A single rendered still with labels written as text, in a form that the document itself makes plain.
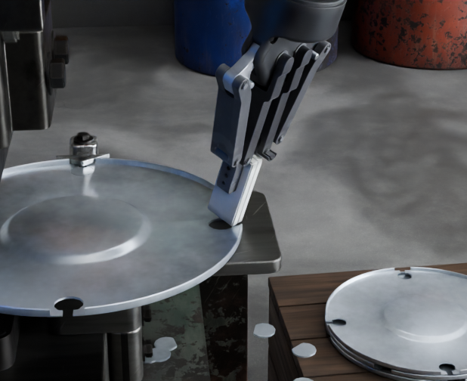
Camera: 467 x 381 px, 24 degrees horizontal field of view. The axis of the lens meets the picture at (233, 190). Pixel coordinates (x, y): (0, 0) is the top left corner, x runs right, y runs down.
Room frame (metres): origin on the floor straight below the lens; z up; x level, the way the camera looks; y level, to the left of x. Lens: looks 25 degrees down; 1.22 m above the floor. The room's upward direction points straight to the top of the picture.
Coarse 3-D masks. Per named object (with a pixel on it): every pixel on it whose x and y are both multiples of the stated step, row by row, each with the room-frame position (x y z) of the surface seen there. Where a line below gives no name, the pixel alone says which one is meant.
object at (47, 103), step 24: (48, 0) 0.90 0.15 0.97; (48, 24) 0.86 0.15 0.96; (0, 48) 0.79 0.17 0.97; (24, 48) 0.81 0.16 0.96; (48, 48) 0.85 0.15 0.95; (0, 72) 0.78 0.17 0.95; (24, 72) 0.81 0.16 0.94; (48, 72) 0.81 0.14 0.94; (0, 96) 0.78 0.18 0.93; (24, 96) 0.81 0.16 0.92; (48, 96) 0.82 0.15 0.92; (0, 120) 0.78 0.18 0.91; (24, 120) 0.81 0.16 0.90; (48, 120) 0.81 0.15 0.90; (0, 144) 0.78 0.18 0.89
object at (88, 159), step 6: (60, 156) 1.01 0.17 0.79; (66, 156) 1.00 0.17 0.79; (72, 156) 1.00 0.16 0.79; (78, 156) 1.00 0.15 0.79; (84, 156) 1.00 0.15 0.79; (90, 156) 1.00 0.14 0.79; (96, 156) 1.00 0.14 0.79; (102, 156) 1.01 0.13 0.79; (108, 156) 1.01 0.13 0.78; (72, 162) 1.00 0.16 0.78; (78, 162) 0.99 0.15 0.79; (84, 162) 0.99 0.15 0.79; (90, 162) 1.00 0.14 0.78
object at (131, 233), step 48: (0, 192) 0.93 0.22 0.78; (48, 192) 0.93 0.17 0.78; (96, 192) 0.93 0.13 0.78; (144, 192) 0.93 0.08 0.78; (192, 192) 0.93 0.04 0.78; (0, 240) 0.83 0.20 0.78; (48, 240) 0.82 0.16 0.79; (96, 240) 0.82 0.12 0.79; (144, 240) 0.83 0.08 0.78; (192, 240) 0.84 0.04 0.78; (0, 288) 0.75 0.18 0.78; (48, 288) 0.75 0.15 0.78; (96, 288) 0.75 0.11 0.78; (144, 288) 0.75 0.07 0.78
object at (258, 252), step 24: (264, 216) 0.89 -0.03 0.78; (240, 240) 0.84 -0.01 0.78; (264, 240) 0.84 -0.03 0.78; (240, 264) 0.80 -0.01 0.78; (264, 264) 0.80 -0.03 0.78; (72, 312) 0.81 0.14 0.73; (120, 312) 0.81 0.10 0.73; (144, 312) 0.89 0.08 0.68; (120, 336) 0.81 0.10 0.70; (120, 360) 0.81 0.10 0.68; (144, 360) 0.82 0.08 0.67
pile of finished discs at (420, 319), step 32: (352, 288) 1.47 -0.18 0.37; (384, 288) 1.47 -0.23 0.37; (416, 288) 1.47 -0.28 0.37; (448, 288) 1.47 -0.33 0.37; (352, 320) 1.38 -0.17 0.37; (384, 320) 1.37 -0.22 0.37; (416, 320) 1.37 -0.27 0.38; (448, 320) 1.37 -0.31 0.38; (352, 352) 1.31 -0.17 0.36; (384, 352) 1.29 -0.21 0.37; (416, 352) 1.29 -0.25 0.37; (448, 352) 1.29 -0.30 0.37
